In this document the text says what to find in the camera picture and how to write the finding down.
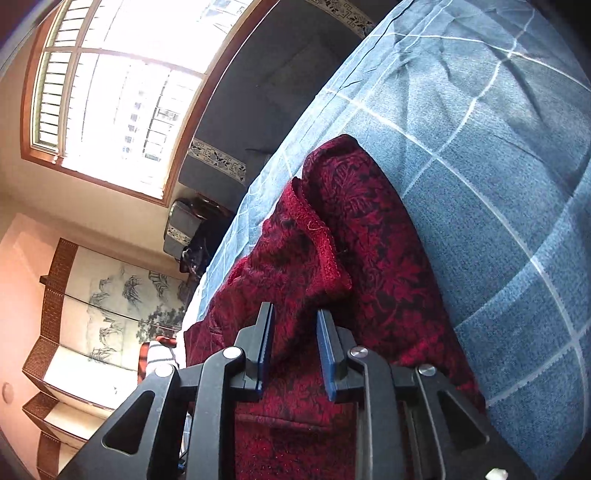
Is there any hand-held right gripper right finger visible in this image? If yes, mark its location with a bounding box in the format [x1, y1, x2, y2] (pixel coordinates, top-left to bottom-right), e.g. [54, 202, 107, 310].
[316, 309, 539, 480]

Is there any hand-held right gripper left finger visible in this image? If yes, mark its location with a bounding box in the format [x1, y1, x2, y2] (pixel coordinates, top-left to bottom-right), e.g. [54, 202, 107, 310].
[58, 302, 276, 480]

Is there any red patterned knit garment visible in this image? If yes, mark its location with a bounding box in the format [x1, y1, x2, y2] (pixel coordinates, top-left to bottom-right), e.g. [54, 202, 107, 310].
[182, 134, 488, 480]

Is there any red white striped cloth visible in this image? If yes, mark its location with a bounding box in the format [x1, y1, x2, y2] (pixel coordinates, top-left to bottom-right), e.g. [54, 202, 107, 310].
[137, 336, 178, 384]

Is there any black bag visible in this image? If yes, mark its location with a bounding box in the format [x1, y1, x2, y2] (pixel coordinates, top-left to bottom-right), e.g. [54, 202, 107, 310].
[180, 217, 234, 282]

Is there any grey bedside pillow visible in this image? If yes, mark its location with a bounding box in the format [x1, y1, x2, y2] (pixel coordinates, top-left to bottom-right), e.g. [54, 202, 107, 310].
[163, 198, 201, 257]

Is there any folding screen with ink painting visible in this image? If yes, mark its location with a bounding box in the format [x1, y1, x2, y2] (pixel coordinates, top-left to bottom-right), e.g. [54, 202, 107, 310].
[21, 237, 199, 480]

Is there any blue checked bed sheet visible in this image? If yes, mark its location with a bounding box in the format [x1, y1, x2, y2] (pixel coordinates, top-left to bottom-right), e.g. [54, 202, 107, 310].
[191, 0, 591, 480]

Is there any dark headboard with patterned trim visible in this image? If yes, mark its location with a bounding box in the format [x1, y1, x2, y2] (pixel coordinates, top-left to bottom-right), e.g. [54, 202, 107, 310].
[178, 0, 384, 190]

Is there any wooden framed barred window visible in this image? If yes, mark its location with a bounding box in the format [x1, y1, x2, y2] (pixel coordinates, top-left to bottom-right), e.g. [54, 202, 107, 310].
[21, 0, 278, 208]

